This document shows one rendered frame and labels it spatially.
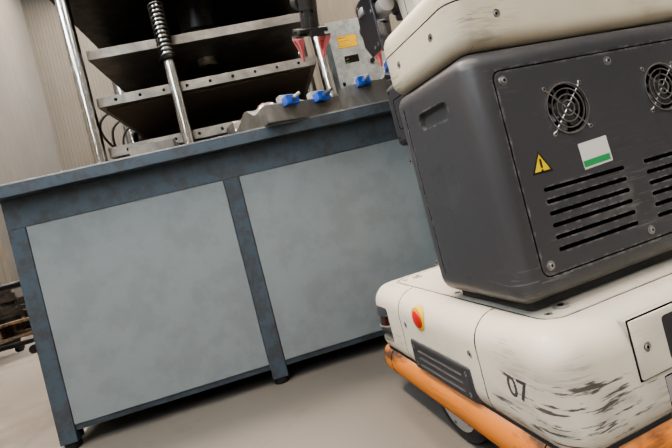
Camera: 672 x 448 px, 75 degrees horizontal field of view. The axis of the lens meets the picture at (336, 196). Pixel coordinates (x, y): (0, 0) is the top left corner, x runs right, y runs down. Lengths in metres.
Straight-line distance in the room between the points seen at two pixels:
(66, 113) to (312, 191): 10.50
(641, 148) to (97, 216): 1.38
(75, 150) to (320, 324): 10.34
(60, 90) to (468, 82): 11.43
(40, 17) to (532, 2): 12.11
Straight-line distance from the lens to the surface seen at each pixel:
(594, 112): 0.83
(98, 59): 2.56
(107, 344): 1.55
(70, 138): 11.58
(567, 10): 0.85
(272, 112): 1.38
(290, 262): 1.43
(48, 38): 12.34
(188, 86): 2.38
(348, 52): 2.52
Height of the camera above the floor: 0.52
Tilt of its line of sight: 1 degrees up
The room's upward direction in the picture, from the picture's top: 14 degrees counter-clockwise
